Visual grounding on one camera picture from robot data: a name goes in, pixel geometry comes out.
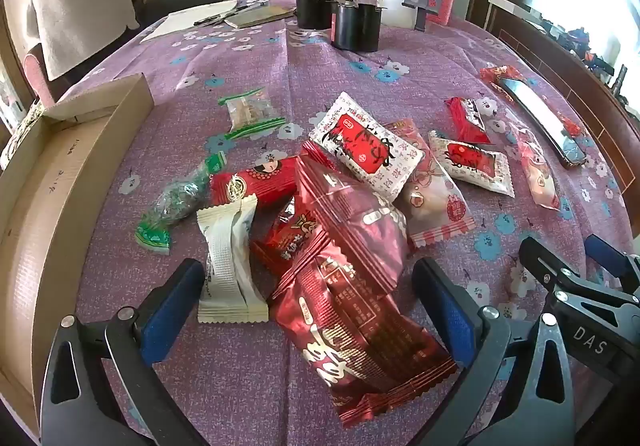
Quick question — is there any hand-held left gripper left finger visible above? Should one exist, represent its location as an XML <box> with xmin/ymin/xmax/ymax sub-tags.
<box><xmin>39</xmin><ymin>257</ymin><xmax>211</xmax><ymax>446</ymax></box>

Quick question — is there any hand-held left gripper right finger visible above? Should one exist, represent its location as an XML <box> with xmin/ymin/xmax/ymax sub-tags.
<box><xmin>411</xmin><ymin>256</ymin><xmax>593</xmax><ymax>446</ymax></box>

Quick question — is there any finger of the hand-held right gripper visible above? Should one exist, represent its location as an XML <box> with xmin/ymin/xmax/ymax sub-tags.
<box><xmin>518</xmin><ymin>236</ymin><xmax>640</xmax><ymax>323</ymax></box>
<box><xmin>584</xmin><ymin>233</ymin><xmax>640</xmax><ymax>294</ymax></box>

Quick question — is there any cream white snack packet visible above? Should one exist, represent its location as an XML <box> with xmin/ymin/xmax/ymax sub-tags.
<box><xmin>196</xmin><ymin>193</ymin><xmax>269</xmax><ymax>324</ymax></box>

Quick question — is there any dark red snack packet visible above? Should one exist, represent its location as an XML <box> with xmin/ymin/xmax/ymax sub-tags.
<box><xmin>267</xmin><ymin>246</ymin><xmax>458</xmax><ymax>429</ymax></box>
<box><xmin>295</xmin><ymin>153</ymin><xmax>413</xmax><ymax>297</ymax></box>

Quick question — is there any pink packet with clear window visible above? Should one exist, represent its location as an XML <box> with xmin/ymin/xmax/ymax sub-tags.
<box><xmin>385</xmin><ymin>118</ymin><xmax>477</xmax><ymax>249</ymax></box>

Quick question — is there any shallow cardboard box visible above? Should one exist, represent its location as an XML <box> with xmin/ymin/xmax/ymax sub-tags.
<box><xmin>0</xmin><ymin>73</ymin><xmax>155</xmax><ymax>442</ymax></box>

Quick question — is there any red packet with face print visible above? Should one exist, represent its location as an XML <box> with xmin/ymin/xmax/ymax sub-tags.
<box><xmin>209</xmin><ymin>155</ymin><xmax>301</xmax><ymax>212</ymax></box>

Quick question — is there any large white red-label packet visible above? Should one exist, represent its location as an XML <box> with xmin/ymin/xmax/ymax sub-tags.
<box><xmin>307</xmin><ymin>91</ymin><xmax>426</xmax><ymax>202</ymax></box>

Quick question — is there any clear pink snack packet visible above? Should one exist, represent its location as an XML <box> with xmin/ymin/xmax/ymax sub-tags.
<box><xmin>510</xmin><ymin>121</ymin><xmax>562</xmax><ymax>212</ymax></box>

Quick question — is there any clear green candy packet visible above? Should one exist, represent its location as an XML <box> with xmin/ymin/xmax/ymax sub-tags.
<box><xmin>134</xmin><ymin>151</ymin><xmax>228</xmax><ymax>255</ymax></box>

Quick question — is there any small white red-label packet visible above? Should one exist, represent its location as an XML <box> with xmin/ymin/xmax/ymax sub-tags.
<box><xmin>427</xmin><ymin>130</ymin><xmax>516</xmax><ymax>198</ymax></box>

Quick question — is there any black smartphone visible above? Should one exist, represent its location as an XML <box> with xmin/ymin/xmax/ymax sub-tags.
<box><xmin>492</xmin><ymin>77</ymin><xmax>588</xmax><ymax>170</ymax></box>

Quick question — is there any red white-print snack packet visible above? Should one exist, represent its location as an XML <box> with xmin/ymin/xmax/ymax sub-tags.
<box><xmin>444</xmin><ymin>96</ymin><xmax>492</xmax><ymax>146</ymax></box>

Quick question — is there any wooden sideboard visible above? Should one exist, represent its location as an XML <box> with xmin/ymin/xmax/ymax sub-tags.
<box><xmin>487</xmin><ymin>0</ymin><xmax>640</xmax><ymax>187</ymax></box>

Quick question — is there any crumpled red foil packet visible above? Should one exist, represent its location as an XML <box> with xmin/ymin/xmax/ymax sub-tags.
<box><xmin>479</xmin><ymin>65</ymin><xmax>585</xmax><ymax>138</ymax></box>

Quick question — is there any clear green-striped biscuit packet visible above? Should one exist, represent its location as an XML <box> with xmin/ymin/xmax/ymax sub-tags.
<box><xmin>218</xmin><ymin>86</ymin><xmax>287</xmax><ymax>141</ymax></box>

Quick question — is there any patterned blanket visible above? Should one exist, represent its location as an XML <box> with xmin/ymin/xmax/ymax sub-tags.
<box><xmin>0</xmin><ymin>98</ymin><xmax>47</xmax><ymax>169</ymax></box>

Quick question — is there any purple floral tablecloth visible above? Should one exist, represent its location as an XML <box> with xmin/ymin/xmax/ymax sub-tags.
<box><xmin>40</xmin><ymin>0</ymin><xmax>640</xmax><ymax>446</ymax></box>

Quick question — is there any pink chair back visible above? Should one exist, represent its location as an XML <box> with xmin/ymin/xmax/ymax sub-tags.
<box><xmin>24</xmin><ymin>45</ymin><xmax>59</xmax><ymax>108</ymax></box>

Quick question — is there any white paper sheet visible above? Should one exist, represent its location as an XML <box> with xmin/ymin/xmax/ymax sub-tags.
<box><xmin>140</xmin><ymin>1</ymin><xmax>241</xmax><ymax>44</ymax></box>

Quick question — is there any black pen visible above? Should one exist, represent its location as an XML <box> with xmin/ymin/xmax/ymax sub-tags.
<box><xmin>194</xmin><ymin>1</ymin><xmax>271</xmax><ymax>26</ymax></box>

